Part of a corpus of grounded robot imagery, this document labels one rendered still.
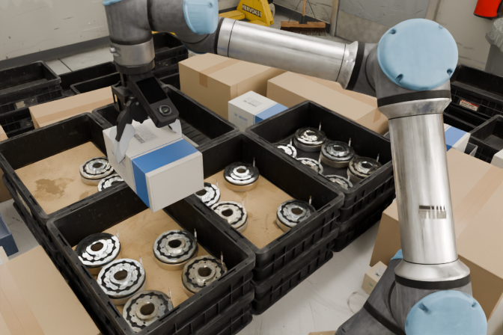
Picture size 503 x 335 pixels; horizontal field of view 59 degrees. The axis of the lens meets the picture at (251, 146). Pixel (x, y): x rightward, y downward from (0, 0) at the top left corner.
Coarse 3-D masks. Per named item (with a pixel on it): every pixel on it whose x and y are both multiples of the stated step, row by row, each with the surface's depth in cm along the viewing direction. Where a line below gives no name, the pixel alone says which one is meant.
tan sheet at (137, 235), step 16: (128, 224) 115; (144, 224) 115; (160, 224) 115; (176, 224) 115; (128, 240) 110; (144, 240) 110; (128, 256) 106; (144, 256) 106; (160, 272) 102; (176, 272) 102; (160, 288) 99; (176, 288) 99; (176, 304) 95
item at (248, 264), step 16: (112, 192) 110; (80, 208) 105; (192, 208) 106; (48, 224) 100; (64, 240) 96; (80, 272) 90; (240, 272) 91; (96, 288) 86; (208, 288) 87; (224, 288) 90; (112, 304) 84; (192, 304) 84; (112, 320) 83; (160, 320) 81; (176, 320) 83
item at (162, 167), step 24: (144, 120) 98; (144, 144) 91; (168, 144) 91; (120, 168) 94; (144, 168) 84; (168, 168) 84; (192, 168) 89; (144, 192) 87; (168, 192) 87; (192, 192) 92
